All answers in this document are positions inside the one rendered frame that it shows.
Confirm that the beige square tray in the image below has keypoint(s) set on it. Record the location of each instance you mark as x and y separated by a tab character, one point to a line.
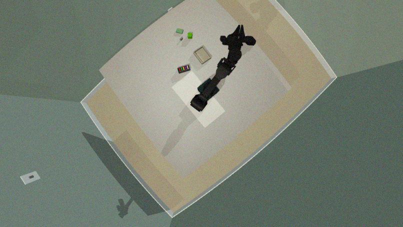
202	54

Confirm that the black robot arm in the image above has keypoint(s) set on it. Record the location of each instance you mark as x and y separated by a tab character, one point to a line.
223	70

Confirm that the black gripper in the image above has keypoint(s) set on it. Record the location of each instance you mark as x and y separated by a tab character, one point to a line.
239	33

